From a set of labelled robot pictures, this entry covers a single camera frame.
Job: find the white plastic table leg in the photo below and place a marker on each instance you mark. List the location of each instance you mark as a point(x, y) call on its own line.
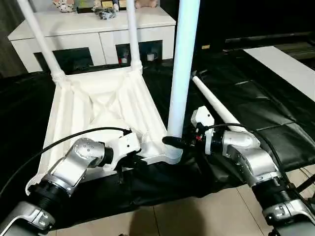
point(182, 61)
point(133, 37)
point(216, 100)
point(41, 44)

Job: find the white plastic table top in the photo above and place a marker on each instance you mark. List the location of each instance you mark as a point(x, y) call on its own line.
point(73, 110)

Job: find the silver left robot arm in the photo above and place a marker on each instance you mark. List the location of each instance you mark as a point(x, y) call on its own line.
point(73, 159)

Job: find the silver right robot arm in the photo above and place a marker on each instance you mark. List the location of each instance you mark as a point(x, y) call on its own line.
point(251, 159)

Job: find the black robot foot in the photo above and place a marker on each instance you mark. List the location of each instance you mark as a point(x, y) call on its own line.
point(127, 233)

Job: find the black work mat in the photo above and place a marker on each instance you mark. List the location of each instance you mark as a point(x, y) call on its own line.
point(258, 98)

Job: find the white cup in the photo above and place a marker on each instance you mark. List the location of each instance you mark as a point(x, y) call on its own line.
point(150, 57)

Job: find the small yellow box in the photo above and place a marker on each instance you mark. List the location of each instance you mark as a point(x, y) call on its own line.
point(205, 47)

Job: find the white side table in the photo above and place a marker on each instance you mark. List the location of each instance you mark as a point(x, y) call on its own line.
point(283, 68)

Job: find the dark low bench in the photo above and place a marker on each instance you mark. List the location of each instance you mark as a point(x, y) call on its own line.
point(270, 40)

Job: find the white sideboard cabinet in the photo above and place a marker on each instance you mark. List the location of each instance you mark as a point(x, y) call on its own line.
point(86, 29)

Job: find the beige plush bear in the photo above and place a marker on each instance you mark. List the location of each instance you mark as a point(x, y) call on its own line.
point(147, 3)

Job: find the grey tangled bundle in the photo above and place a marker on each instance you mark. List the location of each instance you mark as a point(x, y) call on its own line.
point(104, 13)

